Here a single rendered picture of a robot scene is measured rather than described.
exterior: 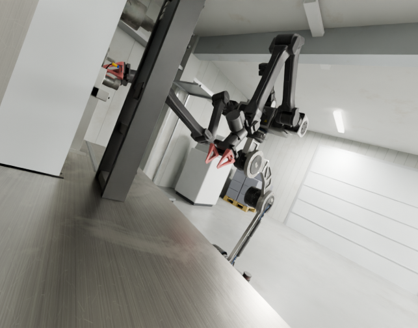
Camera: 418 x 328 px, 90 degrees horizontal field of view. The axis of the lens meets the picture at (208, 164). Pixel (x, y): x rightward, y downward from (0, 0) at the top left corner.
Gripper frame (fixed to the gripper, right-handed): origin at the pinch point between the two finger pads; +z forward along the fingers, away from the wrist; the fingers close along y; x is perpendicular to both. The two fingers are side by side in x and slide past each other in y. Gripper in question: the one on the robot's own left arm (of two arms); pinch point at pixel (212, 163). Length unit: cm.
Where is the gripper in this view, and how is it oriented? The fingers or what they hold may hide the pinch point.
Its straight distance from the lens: 79.6
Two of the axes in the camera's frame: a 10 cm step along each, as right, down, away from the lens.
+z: -6.2, 7.0, -3.5
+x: 3.1, 6.4, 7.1
